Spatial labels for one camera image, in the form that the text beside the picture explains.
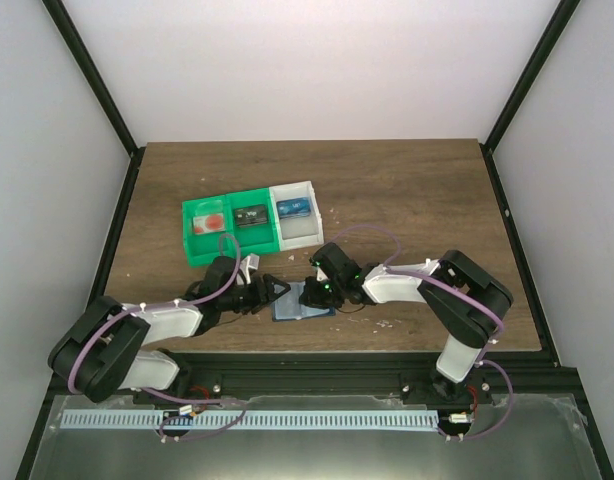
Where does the red white card stack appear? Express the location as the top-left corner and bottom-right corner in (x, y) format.
(192, 213), (225, 235)

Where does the left black frame post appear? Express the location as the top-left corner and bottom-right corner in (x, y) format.
(40, 0), (140, 156)

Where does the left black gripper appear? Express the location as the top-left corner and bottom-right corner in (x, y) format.
(219, 274), (292, 315)

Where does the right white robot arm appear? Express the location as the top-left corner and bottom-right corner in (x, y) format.
(299, 242), (514, 403)

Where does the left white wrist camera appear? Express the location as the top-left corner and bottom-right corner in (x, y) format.
(236, 254), (260, 286)

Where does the white translucent bin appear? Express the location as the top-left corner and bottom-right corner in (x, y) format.
(269, 181), (324, 251)

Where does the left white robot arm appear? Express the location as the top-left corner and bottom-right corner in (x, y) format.
(48, 254), (291, 404)

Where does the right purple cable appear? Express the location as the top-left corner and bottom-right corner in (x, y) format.
(314, 224), (507, 346)

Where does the blue card holder wallet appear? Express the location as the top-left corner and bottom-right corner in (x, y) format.
(271, 282), (336, 322)

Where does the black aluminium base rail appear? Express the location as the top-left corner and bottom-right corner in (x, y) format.
(165, 351), (582, 404)

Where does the blue card stack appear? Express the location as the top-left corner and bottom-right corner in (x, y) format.
(276, 197), (312, 220)

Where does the light blue slotted cable duct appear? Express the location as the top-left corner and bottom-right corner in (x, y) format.
(60, 409), (439, 432)

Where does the green bin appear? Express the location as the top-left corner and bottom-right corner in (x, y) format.
(181, 195), (231, 267)
(226, 188), (280, 255)

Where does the black frame post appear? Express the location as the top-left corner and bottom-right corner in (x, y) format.
(484, 0), (582, 151)
(40, 0), (140, 156)

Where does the right black frame post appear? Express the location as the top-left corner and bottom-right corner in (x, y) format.
(484, 0), (582, 151)

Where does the black card stack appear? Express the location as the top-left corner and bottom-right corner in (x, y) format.
(233, 204), (269, 228)

